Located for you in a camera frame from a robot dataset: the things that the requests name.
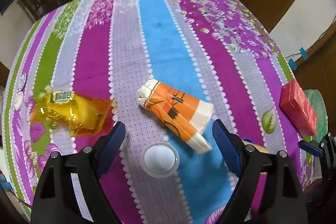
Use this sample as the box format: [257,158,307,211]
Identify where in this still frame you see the orange white paper bundle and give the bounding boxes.
[138,79,214,155]

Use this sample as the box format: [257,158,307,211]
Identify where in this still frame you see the green lined trash bin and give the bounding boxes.
[304,89,329,143]

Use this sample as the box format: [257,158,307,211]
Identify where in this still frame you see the red packet on table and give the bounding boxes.
[280,79,317,138]

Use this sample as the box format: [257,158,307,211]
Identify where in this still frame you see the blue tape lower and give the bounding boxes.
[288,59,297,71]

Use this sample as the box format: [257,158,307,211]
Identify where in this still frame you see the blue tape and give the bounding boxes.
[288,59,297,71]
[299,47,308,61]

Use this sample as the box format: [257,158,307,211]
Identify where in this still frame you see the blue tape upper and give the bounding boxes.
[299,47,308,61]

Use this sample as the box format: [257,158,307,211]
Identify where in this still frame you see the gold foil wrapper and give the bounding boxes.
[31,90,113,137]

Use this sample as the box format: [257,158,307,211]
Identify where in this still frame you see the white plastic lid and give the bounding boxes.
[140,142,180,178]

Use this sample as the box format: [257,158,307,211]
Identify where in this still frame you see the small coin disc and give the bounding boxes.
[17,73,27,92]

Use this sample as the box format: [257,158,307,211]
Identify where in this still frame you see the colourful striped tablecloth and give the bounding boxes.
[2,0,313,223]

